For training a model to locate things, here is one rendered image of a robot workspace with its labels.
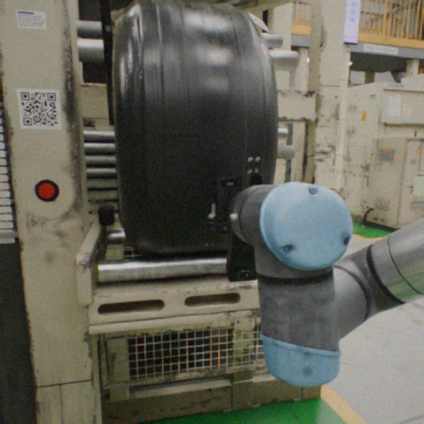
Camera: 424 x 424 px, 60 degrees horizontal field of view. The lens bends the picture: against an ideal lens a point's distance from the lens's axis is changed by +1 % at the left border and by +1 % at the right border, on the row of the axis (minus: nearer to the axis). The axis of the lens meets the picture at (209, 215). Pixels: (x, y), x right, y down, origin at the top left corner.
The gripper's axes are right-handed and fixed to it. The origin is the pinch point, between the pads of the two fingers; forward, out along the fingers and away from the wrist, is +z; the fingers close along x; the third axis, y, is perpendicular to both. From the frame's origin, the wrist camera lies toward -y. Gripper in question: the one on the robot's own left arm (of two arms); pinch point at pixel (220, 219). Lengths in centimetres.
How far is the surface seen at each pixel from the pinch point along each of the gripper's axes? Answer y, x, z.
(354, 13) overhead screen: 205, -246, 335
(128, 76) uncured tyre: 23.9, 15.1, -1.6
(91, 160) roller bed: 15, 28, 56
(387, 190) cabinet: -3, -315, 364
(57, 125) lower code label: 18.8, 29.3, 14.8
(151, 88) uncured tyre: 21.6, 11.7, -3.9
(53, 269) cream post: -10.8, 32.4, 18.5
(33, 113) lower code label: 21.0, 33.5, 14.6
